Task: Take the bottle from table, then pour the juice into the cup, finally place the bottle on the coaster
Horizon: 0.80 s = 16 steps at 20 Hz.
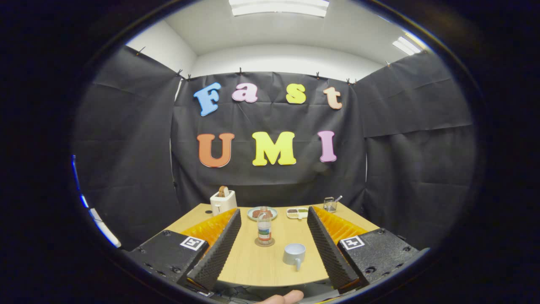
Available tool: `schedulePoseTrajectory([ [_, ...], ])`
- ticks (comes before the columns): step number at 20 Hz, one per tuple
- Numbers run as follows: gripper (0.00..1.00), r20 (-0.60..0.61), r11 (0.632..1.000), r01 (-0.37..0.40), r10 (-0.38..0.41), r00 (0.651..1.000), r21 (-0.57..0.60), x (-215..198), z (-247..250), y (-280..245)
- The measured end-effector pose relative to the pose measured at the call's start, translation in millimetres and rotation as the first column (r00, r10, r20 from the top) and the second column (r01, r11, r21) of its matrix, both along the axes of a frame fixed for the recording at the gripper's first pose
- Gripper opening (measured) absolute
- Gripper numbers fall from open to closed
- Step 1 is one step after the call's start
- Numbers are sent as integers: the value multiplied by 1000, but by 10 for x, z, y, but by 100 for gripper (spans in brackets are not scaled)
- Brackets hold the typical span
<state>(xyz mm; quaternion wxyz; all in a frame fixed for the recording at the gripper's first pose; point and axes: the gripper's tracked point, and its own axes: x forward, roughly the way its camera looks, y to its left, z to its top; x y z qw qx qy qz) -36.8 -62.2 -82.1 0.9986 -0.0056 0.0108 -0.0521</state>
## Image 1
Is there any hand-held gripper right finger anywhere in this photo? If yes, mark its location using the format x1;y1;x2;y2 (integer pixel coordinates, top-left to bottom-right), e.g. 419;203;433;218
306;206;431;295

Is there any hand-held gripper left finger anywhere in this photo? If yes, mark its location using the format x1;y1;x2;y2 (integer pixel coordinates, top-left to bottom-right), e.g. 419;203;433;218
127;208;242;292

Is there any white cup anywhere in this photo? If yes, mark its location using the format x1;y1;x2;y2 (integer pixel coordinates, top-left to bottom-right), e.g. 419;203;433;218
283;243;306;271

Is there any clear juice bottle red ring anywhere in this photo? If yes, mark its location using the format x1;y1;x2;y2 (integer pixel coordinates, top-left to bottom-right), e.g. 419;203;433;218
257;206;272;245

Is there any wooden table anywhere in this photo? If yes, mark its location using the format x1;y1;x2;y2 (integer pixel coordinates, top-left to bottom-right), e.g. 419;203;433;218
165;203;380;288

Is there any white toaster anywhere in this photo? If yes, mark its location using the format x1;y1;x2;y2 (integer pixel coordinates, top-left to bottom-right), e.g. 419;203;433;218
210;190;238;217

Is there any pale green plate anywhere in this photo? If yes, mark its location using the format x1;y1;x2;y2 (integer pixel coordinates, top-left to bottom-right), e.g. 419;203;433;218
247;206;278;221

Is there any black backdrop cloth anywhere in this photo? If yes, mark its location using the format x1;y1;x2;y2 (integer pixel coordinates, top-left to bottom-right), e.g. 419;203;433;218
72;46;477;252

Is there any small ceiling light panel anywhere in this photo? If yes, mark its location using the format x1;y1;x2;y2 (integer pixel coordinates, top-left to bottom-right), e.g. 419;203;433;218
392;36;422;55

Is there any long ceiling light panel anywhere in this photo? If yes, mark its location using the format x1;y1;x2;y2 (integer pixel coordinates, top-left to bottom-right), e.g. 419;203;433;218
229;0;330;17

